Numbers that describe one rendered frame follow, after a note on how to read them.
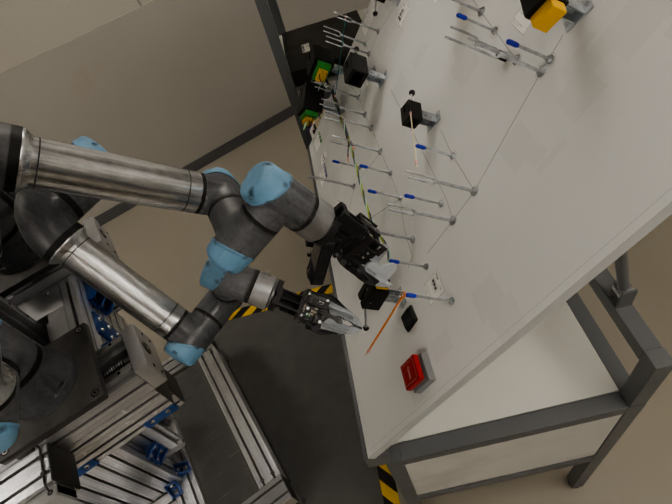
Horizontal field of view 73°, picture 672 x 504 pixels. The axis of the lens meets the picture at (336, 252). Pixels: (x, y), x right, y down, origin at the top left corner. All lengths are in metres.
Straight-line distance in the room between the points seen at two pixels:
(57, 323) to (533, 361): 1.23
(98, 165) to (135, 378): 0.53
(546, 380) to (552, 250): 0.59
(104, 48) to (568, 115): 2.76
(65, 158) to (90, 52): 2.40
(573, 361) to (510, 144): 0.64
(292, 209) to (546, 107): 0.42
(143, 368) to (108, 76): 2.35
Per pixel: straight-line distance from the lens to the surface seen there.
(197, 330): 1.03
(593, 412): 1.23
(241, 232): 0.74
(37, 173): 0.78
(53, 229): 1.01
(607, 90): 0.72
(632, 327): 1.12
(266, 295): 0.96
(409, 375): 0.89
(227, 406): 2.04
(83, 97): 3.23
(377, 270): 0.87
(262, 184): 0.70
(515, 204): 0.77
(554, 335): 1.30
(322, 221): 0.76
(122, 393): 1.16
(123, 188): 0.80
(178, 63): 3.28
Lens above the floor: 1.92
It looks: 49 degrees down
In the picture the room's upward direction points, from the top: 20 degrees counter-clockwise
